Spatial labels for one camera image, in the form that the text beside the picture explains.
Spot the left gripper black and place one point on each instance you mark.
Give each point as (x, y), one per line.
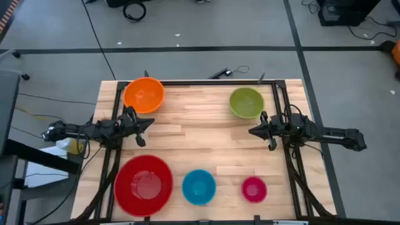
(129, 125)

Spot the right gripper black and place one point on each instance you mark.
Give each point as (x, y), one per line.
(278, 128)

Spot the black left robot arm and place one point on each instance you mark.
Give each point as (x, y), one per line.
(68, 128)

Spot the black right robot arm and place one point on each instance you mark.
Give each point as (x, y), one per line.
(337, 136)

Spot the orange plastic bowl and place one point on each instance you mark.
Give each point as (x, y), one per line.
(143, 93)

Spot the green plastic bowl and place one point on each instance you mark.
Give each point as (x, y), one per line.
(247, 102)

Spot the small pink plastic bowl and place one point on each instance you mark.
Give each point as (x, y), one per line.
(253, 189)

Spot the large red plastic bowl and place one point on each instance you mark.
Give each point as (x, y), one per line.
(143, 186)

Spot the yellow and white bottle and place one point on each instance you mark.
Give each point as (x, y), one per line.
(70, 146)

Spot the blue plastic bowl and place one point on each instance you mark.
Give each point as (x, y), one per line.
(199, 187)

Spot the black side beam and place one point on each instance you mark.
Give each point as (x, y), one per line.
(37, 157)

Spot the white sheet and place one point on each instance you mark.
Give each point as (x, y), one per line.
(43, 173)

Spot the black box on floor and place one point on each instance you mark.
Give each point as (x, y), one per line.
(120, 2)

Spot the black equipment case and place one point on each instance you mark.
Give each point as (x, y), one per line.
(343, 14)

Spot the orange and black floor object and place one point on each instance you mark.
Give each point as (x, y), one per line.
(396, 51)

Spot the black aluminium table frame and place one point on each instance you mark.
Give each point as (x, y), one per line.
(218, 82)

